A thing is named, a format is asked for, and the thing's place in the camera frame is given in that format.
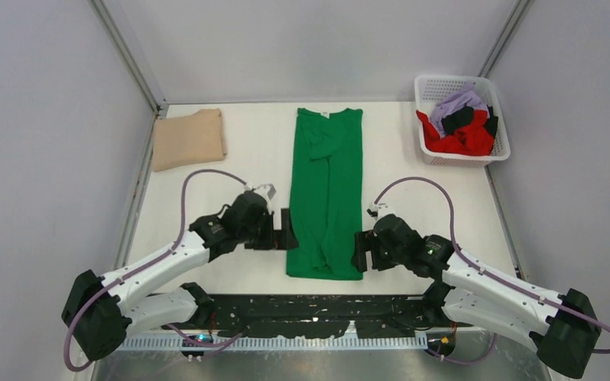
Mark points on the folded beige t shirt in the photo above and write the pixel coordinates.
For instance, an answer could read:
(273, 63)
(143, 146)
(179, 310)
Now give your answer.
(193, 139)

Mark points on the green t shirt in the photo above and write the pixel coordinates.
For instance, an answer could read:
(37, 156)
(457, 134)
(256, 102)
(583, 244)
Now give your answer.
(325, 194)

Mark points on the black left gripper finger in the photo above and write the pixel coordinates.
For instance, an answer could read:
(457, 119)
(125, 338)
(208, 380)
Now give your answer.
(288, 239)
(271, 240)

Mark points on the white slotted cable duct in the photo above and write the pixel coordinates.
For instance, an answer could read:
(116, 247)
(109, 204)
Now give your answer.
(349, 341)

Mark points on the left aluminium frame post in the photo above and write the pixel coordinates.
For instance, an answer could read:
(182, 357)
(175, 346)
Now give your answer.
(123, 36)

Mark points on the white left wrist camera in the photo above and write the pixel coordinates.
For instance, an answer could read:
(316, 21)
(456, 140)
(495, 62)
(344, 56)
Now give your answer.
(267, 190)

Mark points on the aluminium frame post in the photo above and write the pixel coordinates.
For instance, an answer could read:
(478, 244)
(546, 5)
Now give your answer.
(504, 37)
(123, 36)

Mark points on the red t shirt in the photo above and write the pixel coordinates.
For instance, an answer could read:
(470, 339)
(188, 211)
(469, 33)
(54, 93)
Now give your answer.
(470, 141)

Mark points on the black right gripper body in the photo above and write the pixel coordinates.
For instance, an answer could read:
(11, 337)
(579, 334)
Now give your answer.
(383, 257)

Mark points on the lilac t shirt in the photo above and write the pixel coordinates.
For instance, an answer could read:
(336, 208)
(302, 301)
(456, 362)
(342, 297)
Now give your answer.
(454, 102)

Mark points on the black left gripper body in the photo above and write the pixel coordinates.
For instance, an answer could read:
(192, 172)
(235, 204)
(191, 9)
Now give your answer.
(261, 232)

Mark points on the white plastic laundry basket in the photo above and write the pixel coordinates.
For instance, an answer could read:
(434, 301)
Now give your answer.
(431, 89)

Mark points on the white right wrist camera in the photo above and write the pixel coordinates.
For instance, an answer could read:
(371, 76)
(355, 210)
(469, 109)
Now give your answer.
(380, 210)

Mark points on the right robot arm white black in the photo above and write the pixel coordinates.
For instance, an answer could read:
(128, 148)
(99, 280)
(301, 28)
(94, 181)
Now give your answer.
(558, 328)

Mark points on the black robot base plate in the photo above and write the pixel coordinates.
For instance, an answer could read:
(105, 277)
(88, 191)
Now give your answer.
(317, 316)

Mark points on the black t shirt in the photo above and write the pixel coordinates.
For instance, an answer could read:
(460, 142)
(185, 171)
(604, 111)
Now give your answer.
(468, 116)

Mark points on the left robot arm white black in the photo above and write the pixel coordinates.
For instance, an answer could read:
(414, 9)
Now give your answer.
(103, 310)

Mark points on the right aluminium frame post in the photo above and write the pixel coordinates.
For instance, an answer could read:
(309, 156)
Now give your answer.
(504, 37)

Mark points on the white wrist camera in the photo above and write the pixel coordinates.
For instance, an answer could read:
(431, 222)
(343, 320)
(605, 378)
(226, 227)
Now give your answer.
(380, 210)
(267, 190)

